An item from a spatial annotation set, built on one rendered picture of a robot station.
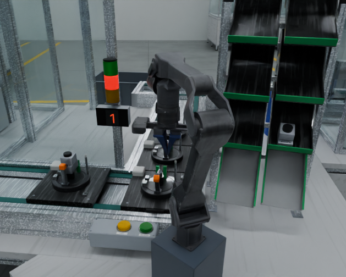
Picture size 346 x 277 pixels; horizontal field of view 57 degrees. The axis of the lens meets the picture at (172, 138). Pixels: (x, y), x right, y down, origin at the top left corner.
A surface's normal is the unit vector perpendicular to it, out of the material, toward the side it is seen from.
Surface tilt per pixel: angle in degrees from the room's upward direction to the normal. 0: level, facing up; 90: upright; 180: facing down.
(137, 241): 90
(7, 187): 0
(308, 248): 0
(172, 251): 0
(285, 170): 45
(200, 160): 112
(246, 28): 25
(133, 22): 90
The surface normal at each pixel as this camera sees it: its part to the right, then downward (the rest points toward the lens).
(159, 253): -0.65, 0.32
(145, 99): -0.10, 0.43
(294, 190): -0.18, -0.35
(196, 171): 0.31, 0.71
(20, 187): 0.01, -0.90
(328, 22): -0.11, -0.65
